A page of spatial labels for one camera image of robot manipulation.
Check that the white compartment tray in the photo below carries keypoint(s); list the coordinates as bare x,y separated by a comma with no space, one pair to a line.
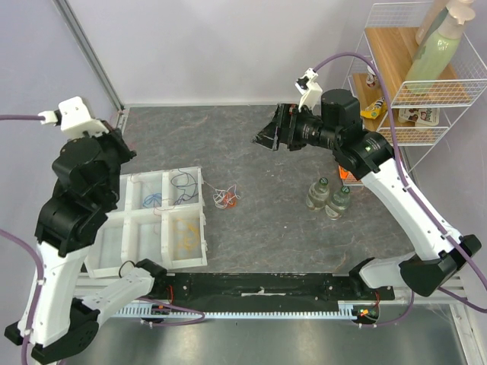
159,217

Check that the aluminium corner post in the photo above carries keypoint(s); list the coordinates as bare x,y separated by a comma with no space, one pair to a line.
77,31

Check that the yellow snack bag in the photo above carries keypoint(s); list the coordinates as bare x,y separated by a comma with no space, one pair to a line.
374,109

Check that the beige pump bottle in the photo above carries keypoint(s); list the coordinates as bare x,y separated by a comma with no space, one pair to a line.
434,17

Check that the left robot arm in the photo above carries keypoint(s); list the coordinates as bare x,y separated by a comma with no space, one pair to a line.
56,324

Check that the left glass water bottle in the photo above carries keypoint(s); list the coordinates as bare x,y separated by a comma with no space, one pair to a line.
317,194

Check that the green lotion pump bottle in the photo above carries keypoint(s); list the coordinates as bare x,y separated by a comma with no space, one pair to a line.
438,47

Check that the right glass water bottle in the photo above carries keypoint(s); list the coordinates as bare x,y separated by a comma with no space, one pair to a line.
338,203

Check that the small white cup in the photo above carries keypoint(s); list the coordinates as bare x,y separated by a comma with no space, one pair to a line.
372,80

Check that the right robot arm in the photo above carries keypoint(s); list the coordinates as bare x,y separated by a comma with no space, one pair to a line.
440,250

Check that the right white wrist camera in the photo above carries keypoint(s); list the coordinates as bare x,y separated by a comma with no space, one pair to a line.
309,88

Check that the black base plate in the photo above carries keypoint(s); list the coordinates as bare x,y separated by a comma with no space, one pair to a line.
264,292

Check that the white wire shelf rack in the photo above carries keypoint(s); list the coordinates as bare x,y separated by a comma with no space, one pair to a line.
388,40

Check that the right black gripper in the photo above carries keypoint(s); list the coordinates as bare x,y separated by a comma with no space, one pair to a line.
286,127

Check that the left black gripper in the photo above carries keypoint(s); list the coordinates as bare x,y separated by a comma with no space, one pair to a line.
115,136

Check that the glass water bottle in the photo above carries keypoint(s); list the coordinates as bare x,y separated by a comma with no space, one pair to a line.
317,194
338,203

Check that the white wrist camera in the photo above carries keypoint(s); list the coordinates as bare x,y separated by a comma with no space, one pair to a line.
74,119
309,88

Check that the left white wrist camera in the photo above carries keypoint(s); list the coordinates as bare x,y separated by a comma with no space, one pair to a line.
74,119

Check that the orange snack box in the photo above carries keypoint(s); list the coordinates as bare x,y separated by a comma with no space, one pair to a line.
348,178

